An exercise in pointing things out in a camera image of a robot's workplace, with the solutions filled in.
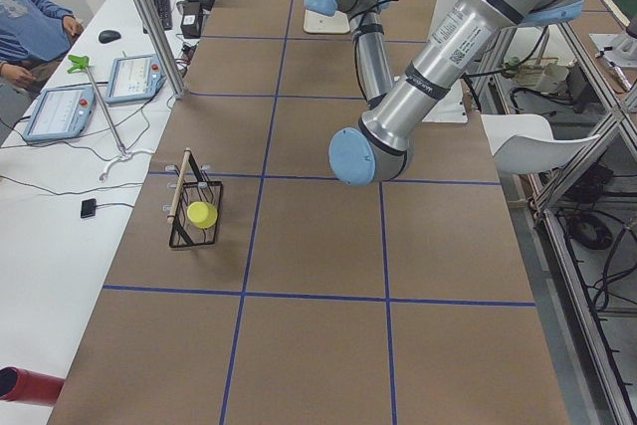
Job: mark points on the black wire cup rack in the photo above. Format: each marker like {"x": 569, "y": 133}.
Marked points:
{"x": 197, "y": 186}

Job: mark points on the black computer mouse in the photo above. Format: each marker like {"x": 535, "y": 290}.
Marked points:
{"x": 108, "y": 36}

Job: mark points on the teach pendant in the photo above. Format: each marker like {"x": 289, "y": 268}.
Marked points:
{"x": 134, "y": 79}
{"x": 61, "y": 113}

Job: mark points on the near teach pendant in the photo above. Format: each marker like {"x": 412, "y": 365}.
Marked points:
{"x": 61, "y": 113}

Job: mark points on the wooden rack handle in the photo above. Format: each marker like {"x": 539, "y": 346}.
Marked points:
{"x": 179, "y": 186}

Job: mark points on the far teach pendant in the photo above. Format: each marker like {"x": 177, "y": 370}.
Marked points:
{"x": 134, "y": 79}

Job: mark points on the person in blue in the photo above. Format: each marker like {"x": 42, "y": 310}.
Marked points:
{"x": 36, "y": 35}

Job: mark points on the yellow cup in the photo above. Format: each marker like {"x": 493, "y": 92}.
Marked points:
{"x": 202, "y": 215}

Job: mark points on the black box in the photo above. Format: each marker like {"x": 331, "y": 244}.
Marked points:
{"x": 191, "y": 20}

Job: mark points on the white chair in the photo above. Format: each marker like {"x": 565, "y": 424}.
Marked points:
{"x": 524, "y": 143}

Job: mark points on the small black device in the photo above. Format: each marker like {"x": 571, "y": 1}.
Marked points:
{"x": 88, "y": 208}

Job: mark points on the red cylinder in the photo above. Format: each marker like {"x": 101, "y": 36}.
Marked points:
{"x": 29, "y": 387}

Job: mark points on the metal reacher stick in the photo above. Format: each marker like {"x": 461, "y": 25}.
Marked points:
{"x": 82, "y": 63}

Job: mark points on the aluminium frame post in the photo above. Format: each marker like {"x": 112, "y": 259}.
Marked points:
{"x": 151, "y": 22}

